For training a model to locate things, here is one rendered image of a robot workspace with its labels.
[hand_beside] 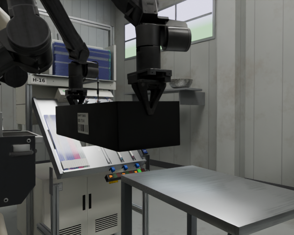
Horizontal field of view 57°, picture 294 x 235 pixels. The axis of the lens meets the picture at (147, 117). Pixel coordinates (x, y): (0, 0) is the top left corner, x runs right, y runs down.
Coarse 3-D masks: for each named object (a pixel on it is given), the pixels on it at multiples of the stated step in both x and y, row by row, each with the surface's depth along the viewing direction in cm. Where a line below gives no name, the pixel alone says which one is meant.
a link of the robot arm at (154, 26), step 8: (144, 24) 61; (152, 24) 61; (160, 24) 62; (136, 32) 62; (144, 32) 61; (152, 32) 61; (160, 32) 65; (136, 40) 62; (144, 40) 61; (152, 40) 61; (160, 40) 63
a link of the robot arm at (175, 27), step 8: (144, 0) 62; (152, 0) 62; (144, 8) 61; (152, 8) 62; (144, 16) 62; (152, 16) 62; (160, 16) 63; (168, 24) 64; (176, 24) 65; (184, 24) 65; (168, 32) 62; (176, 32) 62; (184, 32) 63; (168, 40) 62; (176, 40) 62; (184, 40) 63; (168, 48) 64; (176, 48) 64; (184, 48) 64
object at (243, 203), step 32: (128, 192) 128; (160, 192) 102; (192, 192) 102; (224, 192) 102; (256, 192) 102; (288, 192) 102; (128, 224) 129; (192, 224) 150; (224, 224) 75; (256, 224) 75
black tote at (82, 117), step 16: (64, 112) 96; (80, 112) 81; (96, 112) 70; (112, 112) 61; (128, 112) 60; (144, 112) 63; (160, 112) 65; (176, 112) 68; (64, 128) 97; (80, 128) 81; (96, 128) 70; (112, 128) 61; (128, 128) 61; (144, 128) 63; (160, 128) 65; (176, 128) 68; (96, 144) 71; (112, 144) 62; (128, 144) 61; (144, 144) 63; (160, 144) 65; (176, 144) 68
